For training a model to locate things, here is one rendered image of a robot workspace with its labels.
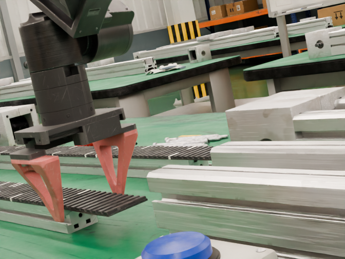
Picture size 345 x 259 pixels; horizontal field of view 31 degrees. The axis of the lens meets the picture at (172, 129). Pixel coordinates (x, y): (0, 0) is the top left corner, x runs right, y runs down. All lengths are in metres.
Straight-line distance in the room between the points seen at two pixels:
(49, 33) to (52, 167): 0.13
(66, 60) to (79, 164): 0.40
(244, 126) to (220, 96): 2.84
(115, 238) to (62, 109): 0.14
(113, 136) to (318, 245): 0.34
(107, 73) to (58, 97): 3.38
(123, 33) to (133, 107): 2.40
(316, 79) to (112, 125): 1.73
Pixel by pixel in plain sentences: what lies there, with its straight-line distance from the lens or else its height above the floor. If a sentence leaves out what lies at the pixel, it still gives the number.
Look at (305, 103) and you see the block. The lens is 0.64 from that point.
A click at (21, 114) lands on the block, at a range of 1.48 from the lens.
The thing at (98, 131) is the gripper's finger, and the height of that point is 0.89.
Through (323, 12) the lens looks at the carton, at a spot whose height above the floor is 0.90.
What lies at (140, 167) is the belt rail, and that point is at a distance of 0.88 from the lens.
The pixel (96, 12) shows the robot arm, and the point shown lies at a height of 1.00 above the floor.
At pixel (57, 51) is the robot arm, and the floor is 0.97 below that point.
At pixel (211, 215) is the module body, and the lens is 0.45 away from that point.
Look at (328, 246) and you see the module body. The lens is 0.39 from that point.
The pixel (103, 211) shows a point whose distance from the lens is 0.61.
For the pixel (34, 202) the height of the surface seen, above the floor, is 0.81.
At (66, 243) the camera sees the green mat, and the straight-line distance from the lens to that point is 0.66.
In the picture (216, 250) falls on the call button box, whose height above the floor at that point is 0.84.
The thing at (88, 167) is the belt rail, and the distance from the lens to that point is 0.98.
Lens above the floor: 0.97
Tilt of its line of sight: 8 degrees down
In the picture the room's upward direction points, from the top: 12 degrees counter-clockwise
